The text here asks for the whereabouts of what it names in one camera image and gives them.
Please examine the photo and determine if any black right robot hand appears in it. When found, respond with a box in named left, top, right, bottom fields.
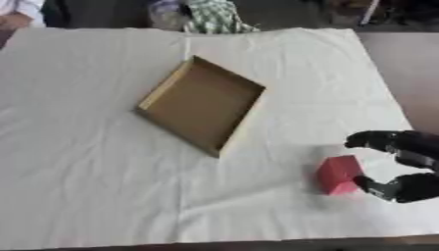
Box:
left=343, top=129, right=439, bottom=204

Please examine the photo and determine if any tan cardboard box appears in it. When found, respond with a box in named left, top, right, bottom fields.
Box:
left=131, top=54, right=268, bottom=159

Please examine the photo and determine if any red cube block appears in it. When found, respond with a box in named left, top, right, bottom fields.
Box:
left=317, top=154, right=367, bottom=196

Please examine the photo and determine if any green white checked cloth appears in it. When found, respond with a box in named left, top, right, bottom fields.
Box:
left=149, top=0, right=261, bottom=35

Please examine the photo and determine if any person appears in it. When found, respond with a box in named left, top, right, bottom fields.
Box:
left=0, top=0, right=48, bottom=31

